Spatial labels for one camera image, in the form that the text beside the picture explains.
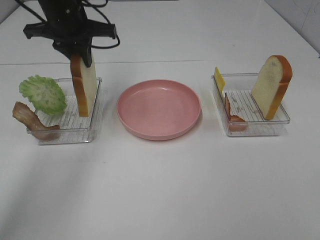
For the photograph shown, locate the pink round plate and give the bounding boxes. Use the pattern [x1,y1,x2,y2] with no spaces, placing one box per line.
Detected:
[116,79,202,141]

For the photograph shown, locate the right clear plastic container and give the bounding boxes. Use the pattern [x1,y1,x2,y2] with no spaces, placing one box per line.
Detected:
[211,73,290,137]

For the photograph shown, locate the clear plastic container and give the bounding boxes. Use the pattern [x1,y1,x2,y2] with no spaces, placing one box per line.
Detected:
[211,73,290,137]
[26,77,105,145]

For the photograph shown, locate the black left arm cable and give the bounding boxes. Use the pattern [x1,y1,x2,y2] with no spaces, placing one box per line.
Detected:
[14,0,122,50]

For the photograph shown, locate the bacon strip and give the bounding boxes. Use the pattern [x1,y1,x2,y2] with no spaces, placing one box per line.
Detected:
[12,101,60,141]
[224,93,248,132]

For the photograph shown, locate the green lettuce leaf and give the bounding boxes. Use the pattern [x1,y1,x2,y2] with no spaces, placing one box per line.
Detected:
[19,74,67,116]

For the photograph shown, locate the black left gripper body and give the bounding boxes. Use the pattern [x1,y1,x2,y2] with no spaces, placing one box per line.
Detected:
[23,18,116,49]

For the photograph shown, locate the yellow cheese slice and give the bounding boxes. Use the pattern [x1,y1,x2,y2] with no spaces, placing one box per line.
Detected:
[213,66,226,98]

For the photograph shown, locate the bread slice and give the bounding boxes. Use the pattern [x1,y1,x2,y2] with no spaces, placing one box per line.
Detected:
[251,55,293,120]
[70,54,98,117]

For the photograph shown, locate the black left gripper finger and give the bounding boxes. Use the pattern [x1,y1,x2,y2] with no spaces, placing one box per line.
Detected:
[52,41,74,60]
[74,41,92,68]

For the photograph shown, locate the left clear plastic container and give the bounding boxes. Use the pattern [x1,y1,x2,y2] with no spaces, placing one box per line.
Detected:
[26,77,105,145]

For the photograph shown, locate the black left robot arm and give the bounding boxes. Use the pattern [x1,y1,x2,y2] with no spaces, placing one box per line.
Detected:
[19,0,120,68]

